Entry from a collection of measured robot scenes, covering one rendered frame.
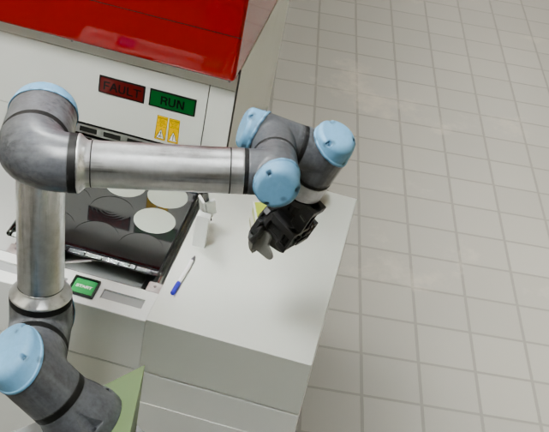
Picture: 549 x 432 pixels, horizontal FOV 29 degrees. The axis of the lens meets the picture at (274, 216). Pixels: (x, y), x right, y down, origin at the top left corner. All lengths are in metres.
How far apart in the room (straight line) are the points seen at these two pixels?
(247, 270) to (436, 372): 1.47
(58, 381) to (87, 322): 0.35
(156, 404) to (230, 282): 0.31
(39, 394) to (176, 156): 0.51
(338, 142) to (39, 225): 0.54
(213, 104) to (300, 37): 2.96
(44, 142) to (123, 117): 1.03
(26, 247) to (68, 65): 0.85
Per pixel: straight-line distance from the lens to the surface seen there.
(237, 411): 2.32
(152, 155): 1.69
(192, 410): 2.35
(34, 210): 1.89
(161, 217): 2.59
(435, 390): 3.66
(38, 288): 1.98
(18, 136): 1.73
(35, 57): 2.73
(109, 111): 2.72
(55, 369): 1.94
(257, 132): 1.80
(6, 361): 1.93
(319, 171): 1.84
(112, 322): 2.25
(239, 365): 2.23
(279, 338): 2.23
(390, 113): 5.06
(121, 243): 2.50
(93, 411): 1.97
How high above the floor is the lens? 2.46
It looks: 36 degrees down
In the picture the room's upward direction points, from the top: 12 degrees clockwise
